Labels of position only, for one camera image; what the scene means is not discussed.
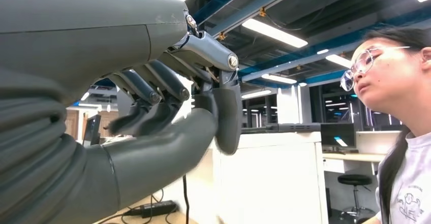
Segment black hard drive cable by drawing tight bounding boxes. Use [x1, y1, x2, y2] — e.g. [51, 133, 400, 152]
[181, 174, 190, 224]

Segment black computer monitor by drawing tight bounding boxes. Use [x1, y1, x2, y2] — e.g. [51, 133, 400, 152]
[82, 114, 102, 146]
[320, 123, 357, 153]

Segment black round stool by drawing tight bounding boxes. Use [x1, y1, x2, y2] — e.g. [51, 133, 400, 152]
[337, 174, 377, 221]

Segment clear eyeglasses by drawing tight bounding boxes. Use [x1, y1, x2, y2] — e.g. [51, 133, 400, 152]
[340, 46, 412, 92]

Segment white desk partition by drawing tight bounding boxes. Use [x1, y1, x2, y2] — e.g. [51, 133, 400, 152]
[188, 132, 329, 224]

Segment background office desk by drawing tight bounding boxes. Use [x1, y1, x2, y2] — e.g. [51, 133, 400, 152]
[322, 152, 386, 176]

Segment person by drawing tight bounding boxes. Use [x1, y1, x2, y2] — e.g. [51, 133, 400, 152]
[340, 27, 431, 224]

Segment black power adapter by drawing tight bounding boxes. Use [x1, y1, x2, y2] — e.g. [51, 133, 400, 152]
[139, 200, 179, 219]

